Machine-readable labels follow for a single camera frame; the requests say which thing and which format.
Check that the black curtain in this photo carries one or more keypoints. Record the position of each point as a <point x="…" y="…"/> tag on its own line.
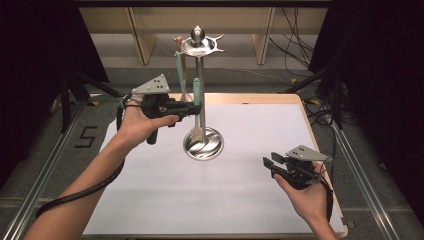
<point x="33" y="66"/>
<point x="383" y="83"/>

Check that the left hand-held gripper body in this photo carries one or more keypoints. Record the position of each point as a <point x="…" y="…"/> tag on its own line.
<point x="156" y="105"/>

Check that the person's left hand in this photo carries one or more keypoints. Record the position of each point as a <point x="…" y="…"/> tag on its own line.
<point x="135" y="125"/>

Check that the steel utensil stand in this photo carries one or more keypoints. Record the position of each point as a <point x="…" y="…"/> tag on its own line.
<point x="201" y="66"/>

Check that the black tripod stand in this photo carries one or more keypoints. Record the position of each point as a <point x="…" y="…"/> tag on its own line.
<point x="336" y="100"/>
<point x="65" y="100"/>

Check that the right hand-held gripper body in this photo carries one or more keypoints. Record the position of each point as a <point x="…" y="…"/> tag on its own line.
<point x="298" y="173"/>

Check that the aluminium floor rail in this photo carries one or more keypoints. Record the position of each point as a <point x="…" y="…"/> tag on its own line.
<point x="363" y="180"/>
<point x="40" y="180"/>

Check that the light wooden shelf unit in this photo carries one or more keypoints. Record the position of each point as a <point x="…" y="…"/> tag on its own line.
<point x="146" y="36"/>

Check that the white paper sheet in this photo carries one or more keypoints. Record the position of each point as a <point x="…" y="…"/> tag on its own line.
<point x="206" y="193"/>

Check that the person's right hand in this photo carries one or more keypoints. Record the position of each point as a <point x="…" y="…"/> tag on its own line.
<point x="311" y="203"/>

